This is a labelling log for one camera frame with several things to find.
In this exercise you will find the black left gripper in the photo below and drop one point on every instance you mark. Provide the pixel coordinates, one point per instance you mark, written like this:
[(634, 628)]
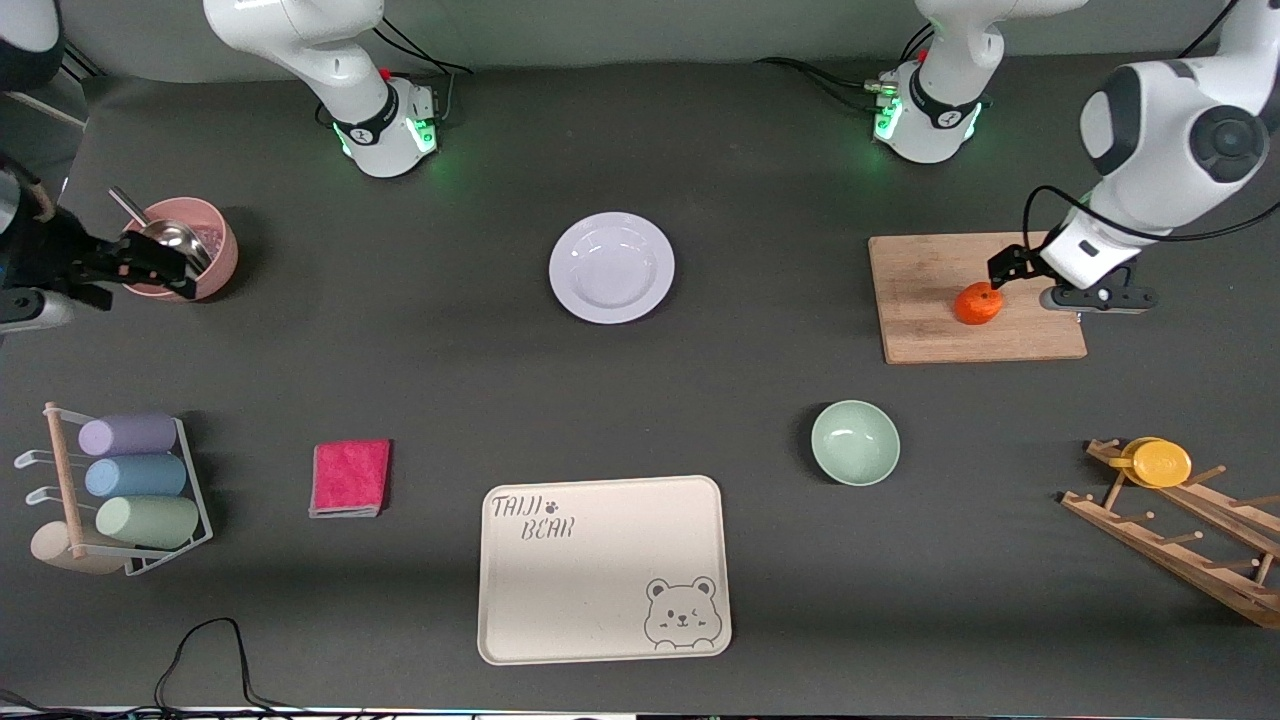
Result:
[(1012, 262)]

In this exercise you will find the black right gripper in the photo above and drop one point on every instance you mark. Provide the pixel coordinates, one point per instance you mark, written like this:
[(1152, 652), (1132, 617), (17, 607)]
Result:
[(52, 258)]

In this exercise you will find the orange fruit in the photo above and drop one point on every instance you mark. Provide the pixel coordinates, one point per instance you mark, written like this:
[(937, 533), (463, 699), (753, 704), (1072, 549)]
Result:
[(976, 307)]

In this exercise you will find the white round plate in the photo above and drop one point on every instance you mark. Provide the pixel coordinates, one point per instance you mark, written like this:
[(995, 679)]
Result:
[(612, 268)]

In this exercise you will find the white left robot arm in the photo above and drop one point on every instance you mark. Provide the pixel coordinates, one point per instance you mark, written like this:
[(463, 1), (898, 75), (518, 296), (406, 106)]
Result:
[(1150, 130)]

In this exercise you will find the metal scoop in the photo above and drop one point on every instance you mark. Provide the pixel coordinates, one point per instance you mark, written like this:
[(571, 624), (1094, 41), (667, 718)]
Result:
[(178, 238)]

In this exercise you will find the pink bowl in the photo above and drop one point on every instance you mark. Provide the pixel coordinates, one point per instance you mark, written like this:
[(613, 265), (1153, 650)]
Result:
[(222, 250)]

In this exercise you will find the wooden cutting board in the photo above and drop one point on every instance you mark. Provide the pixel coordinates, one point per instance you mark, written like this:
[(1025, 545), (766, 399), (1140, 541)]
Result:
[(930, 300)]

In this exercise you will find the purple cup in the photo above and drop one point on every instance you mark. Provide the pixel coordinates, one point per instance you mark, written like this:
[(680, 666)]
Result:
[(128, 435)]

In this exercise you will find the blue cup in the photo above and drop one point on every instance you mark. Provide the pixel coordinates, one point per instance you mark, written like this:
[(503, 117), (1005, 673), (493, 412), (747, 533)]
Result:
[(135, 476)]

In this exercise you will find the pale green bowl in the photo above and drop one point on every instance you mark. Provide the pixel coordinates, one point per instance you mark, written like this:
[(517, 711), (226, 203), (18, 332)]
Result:
[(855, 443)]

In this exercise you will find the yellow cup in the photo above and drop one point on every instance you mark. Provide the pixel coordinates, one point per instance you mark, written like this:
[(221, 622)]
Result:
[(1160, 463)]

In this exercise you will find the green cup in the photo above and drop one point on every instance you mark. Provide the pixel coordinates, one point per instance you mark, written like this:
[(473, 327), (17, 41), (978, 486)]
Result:
[(148, 521)]

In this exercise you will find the pink folded cloth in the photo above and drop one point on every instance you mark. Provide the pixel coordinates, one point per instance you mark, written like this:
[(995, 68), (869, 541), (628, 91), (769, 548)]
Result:
[(350, 477)]

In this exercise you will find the beige cup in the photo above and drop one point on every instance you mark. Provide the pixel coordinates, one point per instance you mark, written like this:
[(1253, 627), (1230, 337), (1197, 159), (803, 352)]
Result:
[(50, 550)]

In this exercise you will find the wooden peg drying rack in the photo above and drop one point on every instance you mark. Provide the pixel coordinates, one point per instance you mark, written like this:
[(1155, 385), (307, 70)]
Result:
[(1150, 540)]

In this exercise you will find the beige bear print tray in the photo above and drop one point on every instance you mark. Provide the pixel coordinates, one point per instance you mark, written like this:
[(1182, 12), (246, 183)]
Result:
[(580, 590)]

